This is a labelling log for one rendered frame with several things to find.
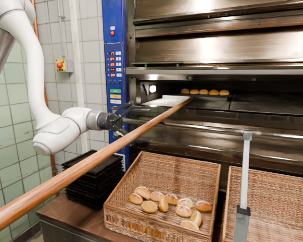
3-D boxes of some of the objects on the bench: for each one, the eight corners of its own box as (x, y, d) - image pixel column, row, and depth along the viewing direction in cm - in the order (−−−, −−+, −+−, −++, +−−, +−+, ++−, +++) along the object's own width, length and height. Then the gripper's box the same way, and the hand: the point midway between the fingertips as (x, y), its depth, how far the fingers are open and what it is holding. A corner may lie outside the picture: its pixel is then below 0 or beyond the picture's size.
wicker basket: (224, 203, 128) (228, 163, 122) (334, 229, 107) (346, 183, 100) (217, 269, 85) (222, 214, 79) (400, 336, 64) (429, 267, 57)
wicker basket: (141, 184, 151) (140, 150, 144) (218, 201, 130) (222, 163, 123) (102, 229, 107) (99, 183, 101) (209, 267, 86) (214, 212, 80)
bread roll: (146, 199, 133) (150, 192, 135) (149, 201, 127) (154, 193, 129) (134, 192, 131) (138, 185, 133) (137, 193, 125) (141, 185, 127)
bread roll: (141, 211, 122) (144, 199, 124) (157, 214, 119) (159, 202, 122) (139, 211, 117) (141, 199, 120) (155, 214, 114) (157, 202, 117)
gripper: (107, 92, 87) (153, 94, 79) (109, 143, 93) (153, 151, 85) (96, 94, 81) (145, 97, 72) (99, 149, 86) (145, 157, 78)
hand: (145, 125), depth 79 cm, fingers open, 12 cm apart
